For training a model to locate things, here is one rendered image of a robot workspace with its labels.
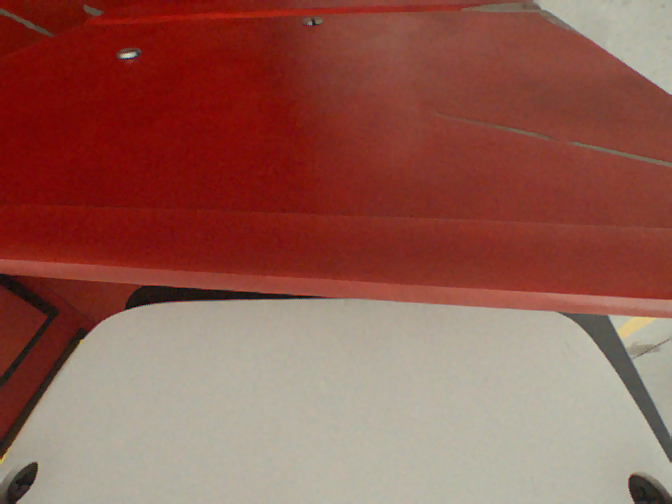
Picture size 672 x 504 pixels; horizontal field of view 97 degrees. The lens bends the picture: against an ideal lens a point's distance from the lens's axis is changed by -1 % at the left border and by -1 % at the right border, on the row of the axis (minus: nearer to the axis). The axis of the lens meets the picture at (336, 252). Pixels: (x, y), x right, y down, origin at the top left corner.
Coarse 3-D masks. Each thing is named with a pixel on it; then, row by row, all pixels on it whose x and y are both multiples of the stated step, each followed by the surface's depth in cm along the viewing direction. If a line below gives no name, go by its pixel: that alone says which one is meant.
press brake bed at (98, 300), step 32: (0, 0) 15; (32, 0) 17; (64, 0) 18; (96, 0) 21; (128, 0) 23; (0, 32) 15; (32, 32) 17; (64, 288) 21; (96, 288) 23; (128, 288) 27; (96, 320) 24
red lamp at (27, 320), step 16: (0, 288) 8; (0, 304) 8; (16, 304) 9; (0, 320) 8; (16, 320) 9; (32, 320) 9; (0, 336) 8; (16, 336) 9; (32, 336) 9; (0, 352) 8; (16, 352) 9; (0, 368) 8
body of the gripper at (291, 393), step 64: (128, 320) 6; (192, 320) 6; (256, 320) 6; (320, 320) 6; (384, 320) 5; (448, 320) 5; (512, 320) 5; (64, 384) 5; (128, 384) 5; (192, 384) 5; (256, 384) 5; (320, 384) 5; (384, 384) 5; (448, 384) 5; (512, 384) 5; (576, 384) 5; (64, 448) 4; (128, 448) 4; (192, 448) 4; (256, 448) 4; (320, 448) 4; (384, 448) 4; (448, 448) 4; (512, 448) 4; (576, 448) 4; (640, 448) 4
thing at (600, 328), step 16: (576, 320) 42; (592, 320) 42; (608, 320) 42; (592, 336) 41; (608, 336) 41; (608, 352) 39; (624, 352) 39; (624, 368) 38; (624, 384) 37; (640, 384) 37; (640, 400) 35; (656, 416) 34; (656, 432) 33
